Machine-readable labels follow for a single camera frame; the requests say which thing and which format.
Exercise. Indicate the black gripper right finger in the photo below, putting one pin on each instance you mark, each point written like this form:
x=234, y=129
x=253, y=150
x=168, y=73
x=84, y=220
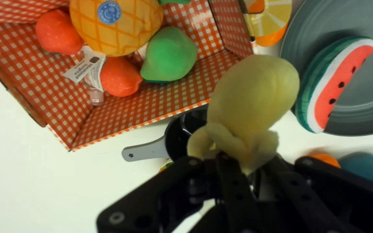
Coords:
x=324, y=198

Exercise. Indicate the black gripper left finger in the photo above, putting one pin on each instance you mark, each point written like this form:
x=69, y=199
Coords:
x=169, y=198

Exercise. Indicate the small orange fruit toy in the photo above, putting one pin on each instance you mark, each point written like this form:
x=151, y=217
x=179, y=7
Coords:
x=327, y=157

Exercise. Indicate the teal toy pot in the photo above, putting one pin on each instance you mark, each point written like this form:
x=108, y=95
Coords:
x=370, y=168

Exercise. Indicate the black toy pot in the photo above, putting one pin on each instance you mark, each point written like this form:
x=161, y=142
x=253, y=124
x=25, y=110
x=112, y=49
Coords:
x=182, y=135

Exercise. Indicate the red checkered cardboard basket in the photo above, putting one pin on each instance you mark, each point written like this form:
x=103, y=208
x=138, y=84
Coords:
x=122, y=113

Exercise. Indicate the watermelon slice toy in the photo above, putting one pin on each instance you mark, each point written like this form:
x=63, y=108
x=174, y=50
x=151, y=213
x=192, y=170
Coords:
x=334, y=85

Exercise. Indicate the orange-red plush fruit toy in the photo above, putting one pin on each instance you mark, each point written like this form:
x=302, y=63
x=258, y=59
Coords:
x=120, y=77
x=58, y=32

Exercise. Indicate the green plush fruit toy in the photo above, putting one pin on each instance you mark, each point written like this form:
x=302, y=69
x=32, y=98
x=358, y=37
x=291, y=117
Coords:
x=169, y=55

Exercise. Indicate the yellow pineapple plush toy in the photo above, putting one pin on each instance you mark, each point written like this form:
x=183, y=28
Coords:
x=117, y=25

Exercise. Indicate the orange slice toy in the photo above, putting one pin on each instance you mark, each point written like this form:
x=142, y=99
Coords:
x=270, y=20

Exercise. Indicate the dark grey round plate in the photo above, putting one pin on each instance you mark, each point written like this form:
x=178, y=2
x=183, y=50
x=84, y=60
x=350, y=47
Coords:
x=368, y=103

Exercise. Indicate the white fabric tag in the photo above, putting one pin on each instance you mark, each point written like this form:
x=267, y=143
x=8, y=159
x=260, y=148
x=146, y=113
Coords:
x=85, y=68

